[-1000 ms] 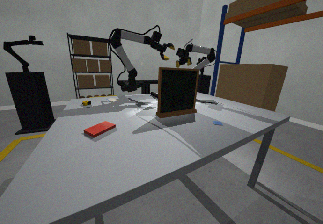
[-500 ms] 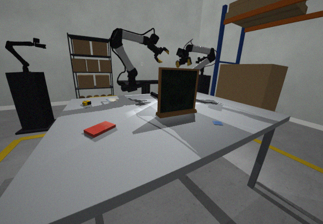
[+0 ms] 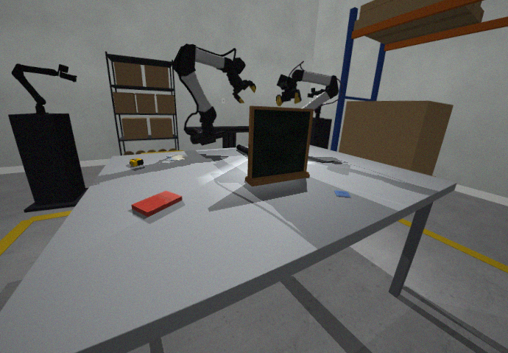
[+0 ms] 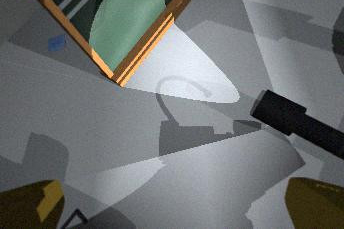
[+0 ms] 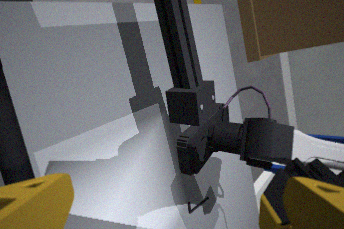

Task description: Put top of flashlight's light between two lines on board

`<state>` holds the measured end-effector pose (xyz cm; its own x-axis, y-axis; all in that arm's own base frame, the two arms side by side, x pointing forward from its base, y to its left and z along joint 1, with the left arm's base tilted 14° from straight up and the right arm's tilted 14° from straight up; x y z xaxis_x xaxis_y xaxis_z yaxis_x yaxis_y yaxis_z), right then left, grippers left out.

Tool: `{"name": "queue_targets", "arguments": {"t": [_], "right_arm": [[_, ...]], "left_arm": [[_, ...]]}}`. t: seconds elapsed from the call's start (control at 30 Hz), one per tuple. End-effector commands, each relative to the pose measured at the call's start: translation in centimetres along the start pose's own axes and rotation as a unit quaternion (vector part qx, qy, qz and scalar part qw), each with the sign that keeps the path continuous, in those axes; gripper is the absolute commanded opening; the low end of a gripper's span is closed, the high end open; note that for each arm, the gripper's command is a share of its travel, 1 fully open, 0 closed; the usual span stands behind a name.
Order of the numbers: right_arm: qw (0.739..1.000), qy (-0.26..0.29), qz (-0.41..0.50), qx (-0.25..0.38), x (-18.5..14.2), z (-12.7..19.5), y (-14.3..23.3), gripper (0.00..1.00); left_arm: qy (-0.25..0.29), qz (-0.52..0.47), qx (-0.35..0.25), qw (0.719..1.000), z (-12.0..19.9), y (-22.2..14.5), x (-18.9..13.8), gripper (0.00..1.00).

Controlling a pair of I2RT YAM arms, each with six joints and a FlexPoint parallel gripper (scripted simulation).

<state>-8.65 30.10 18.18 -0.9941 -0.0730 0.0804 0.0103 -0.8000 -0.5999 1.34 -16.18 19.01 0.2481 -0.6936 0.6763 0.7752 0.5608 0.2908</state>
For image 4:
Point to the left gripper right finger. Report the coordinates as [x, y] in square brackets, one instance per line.
[314, 204]

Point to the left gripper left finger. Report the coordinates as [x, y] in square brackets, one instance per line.
[34, 206]

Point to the black l-shaped bar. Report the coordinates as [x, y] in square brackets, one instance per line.
[78, 213]

